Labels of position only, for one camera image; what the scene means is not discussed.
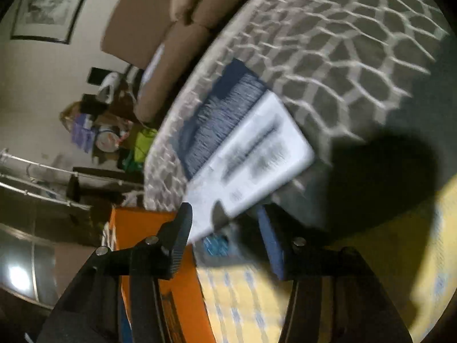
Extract grey giraffe pattern tablecloth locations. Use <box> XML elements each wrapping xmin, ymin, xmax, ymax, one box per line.
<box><xmin>142</xmin><ymin>0</ymin><xmax>457</xmax><ymax>229</ymax></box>

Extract yellow checkered cloth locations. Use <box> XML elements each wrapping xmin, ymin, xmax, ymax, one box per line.
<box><xmin>194</xmin><ymin>181</ymin><xmax>456</xmax><ymax>342</ymax></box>

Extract white paper on sofa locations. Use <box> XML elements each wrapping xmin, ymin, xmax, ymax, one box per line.
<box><xmin>140</xmin><ymin>43</ymin><xmax>165</xmax><ymax>88</ymax></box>

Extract framed wall picture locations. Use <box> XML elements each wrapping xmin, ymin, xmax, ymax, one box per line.
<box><xmin>10</xmin><ymin>0</ymin><xmax>85</xmax><ymax>45</ymax></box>

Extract brown sofa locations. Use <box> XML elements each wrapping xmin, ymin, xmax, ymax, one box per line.
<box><xmin>101</xmin><ymin>0</ymin><xmax>247</xmax><ymax>125</ymax></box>

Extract orange cardboard box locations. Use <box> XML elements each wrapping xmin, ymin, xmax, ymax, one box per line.
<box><xmin>109</xmin><ymin>207</ymin><xmax>215</xmax><ymax>342</ymax></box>

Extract navy white booklet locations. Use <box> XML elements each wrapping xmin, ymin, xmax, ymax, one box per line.
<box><xmin>173</xmin><ymin>59</ymin><xmax>314</xmax><ymax>243</ymax></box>

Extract green bag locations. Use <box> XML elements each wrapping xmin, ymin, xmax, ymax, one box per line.
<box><xmin>121</xmin><ymin>128</ymin><xmax>158</xmax><ymax>173</ymax></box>

